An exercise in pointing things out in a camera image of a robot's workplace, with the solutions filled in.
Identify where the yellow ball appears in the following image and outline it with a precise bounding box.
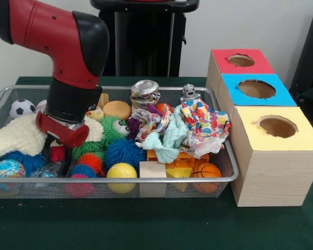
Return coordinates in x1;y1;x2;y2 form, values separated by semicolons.
106;162;138;194

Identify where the black stand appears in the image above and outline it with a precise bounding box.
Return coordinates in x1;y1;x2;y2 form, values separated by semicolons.
288;4;313;96

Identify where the blue spiky ball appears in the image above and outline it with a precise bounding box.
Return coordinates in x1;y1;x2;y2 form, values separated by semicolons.
105;137;147;170
0;150;47;177

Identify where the shallow clear mesh bin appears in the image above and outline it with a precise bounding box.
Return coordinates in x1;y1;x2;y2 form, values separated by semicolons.
0;85;240;200

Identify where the globe print ball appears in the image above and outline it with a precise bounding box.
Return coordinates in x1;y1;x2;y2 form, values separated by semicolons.
0;159;27;190

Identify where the cream knitted cloth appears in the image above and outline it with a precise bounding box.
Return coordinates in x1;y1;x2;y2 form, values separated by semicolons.
0;113;105;160

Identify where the wooden box with three holes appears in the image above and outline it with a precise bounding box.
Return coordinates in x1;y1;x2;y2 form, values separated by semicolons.
205;48;313;208

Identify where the clear plastic bottle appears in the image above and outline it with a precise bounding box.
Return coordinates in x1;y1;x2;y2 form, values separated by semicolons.
30;161;63;184

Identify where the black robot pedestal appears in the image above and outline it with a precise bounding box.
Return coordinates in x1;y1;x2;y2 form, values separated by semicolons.
90;0;200;78

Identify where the light teal cloth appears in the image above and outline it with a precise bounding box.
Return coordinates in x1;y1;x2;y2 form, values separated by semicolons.
140;105;189;164

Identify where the black and white soccer ball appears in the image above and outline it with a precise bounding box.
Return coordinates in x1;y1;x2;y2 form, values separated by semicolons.
9;99;37;118

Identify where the colourful spotted cloth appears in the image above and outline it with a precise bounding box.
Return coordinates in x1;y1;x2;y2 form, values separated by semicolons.
179;98;233;160

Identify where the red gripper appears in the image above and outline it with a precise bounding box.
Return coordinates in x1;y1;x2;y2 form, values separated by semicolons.
35;111;90;178

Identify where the crushed silver metal can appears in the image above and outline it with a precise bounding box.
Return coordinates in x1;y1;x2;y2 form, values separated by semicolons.
130;79;162;110

